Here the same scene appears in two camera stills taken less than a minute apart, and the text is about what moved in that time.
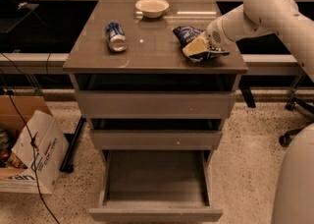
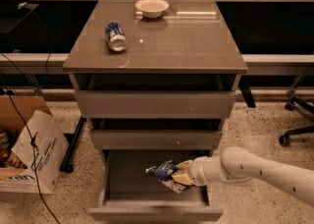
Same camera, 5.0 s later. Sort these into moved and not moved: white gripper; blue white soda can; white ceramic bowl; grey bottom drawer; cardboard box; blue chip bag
Moved: white gripper; blue chip bag
Not moved: white ceramic bowl; grey bottom drawer; cardboard box; blue white soda can
